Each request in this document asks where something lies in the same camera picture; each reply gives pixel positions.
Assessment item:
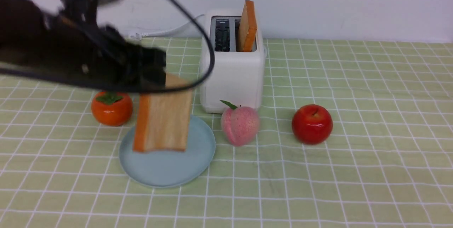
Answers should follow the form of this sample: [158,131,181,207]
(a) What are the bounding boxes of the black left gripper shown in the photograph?
[60,0,166,91]

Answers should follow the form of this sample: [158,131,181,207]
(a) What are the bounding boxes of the toast slice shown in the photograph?
[236,0,258,52]
[133,90,193,153]

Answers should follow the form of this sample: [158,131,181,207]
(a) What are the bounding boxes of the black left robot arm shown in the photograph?
[1,0,166,93]

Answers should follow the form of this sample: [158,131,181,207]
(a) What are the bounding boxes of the white two-slot toaster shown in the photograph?
[200,9,266,114]

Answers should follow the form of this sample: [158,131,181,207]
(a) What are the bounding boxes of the orange persimmon with green leaf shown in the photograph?
[91,91,133,126]

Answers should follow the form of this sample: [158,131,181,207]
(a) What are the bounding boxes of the light blue round plate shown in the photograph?
[118,115,216,188]

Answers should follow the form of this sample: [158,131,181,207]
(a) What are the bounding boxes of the pink peach with leaf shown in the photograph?
[220,100,260,146]

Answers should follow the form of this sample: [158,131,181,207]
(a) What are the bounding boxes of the red apple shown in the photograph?
[291,104,333,145]

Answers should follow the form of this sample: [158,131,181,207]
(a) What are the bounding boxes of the green checkered tablecloth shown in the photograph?
[0,39,453,228]

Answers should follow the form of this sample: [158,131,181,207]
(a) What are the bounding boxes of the white power cord with plug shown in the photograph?
[128,14,206,42]

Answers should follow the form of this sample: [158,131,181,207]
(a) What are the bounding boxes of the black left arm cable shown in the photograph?
[0,0,216,94]

